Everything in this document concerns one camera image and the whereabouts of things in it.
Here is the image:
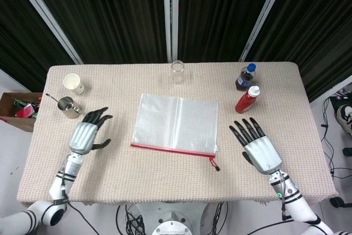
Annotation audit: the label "brown cardboard box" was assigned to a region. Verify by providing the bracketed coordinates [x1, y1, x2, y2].
[0, 92, 43, 133]

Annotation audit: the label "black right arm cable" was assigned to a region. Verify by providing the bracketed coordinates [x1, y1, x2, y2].
[241, 173, 317, 235]

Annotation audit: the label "white paper cup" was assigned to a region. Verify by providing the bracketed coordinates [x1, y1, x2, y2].
[63, 73, 85, 96]

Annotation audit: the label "black curtain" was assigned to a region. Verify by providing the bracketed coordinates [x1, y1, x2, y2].
[0, 0, 352, 103]

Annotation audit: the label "red sauce bottle white cap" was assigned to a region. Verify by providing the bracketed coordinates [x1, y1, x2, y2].
[234, 85, 261, 114]

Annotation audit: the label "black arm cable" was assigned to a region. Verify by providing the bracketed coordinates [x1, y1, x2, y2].
[241, 173, 317, 235]
[60, 174, 101, 235]

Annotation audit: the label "silver aluminium frame post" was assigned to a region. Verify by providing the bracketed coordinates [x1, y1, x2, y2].
[238, 0, 291, 63]
[162, 0, 179, 63]
[7, 0, 83, 65]

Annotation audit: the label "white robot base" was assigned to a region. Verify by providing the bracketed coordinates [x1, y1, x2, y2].
[136, 201, 212, 235]

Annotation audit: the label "black floor cables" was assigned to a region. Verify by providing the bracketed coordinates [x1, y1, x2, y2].
[320, 96, 352, 192]

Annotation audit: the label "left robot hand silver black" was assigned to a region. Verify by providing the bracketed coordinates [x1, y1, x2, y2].
[67, 107, 113, 155]

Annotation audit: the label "black and white sneaker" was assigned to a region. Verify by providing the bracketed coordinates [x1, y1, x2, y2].
[335, 105, 352, 139]

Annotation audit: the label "clear glass jar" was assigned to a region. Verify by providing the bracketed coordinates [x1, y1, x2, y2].
[170, 59, 185, 85]

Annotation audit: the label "beige waffle tablecloth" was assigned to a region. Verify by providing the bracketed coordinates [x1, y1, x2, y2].
[16, 61, 339, 209]

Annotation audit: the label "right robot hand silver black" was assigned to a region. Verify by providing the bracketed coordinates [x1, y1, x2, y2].
[229, 117, 284, 176]

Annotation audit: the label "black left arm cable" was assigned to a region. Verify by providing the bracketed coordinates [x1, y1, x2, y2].
[60, 174, 101, 235]

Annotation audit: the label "stainless steel pitcher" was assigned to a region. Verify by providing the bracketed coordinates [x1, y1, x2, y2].
[57, 96, 83, 119]

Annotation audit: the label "clear zipper pouch red zip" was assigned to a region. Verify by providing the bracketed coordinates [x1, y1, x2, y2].
[130, 93, 221, 171]

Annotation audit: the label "black cables under base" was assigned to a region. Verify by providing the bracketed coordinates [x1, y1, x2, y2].
[115, 203, 146, 235]

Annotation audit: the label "cola bottle blue cap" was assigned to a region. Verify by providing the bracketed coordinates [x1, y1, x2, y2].
[235, 63, 257, 92]

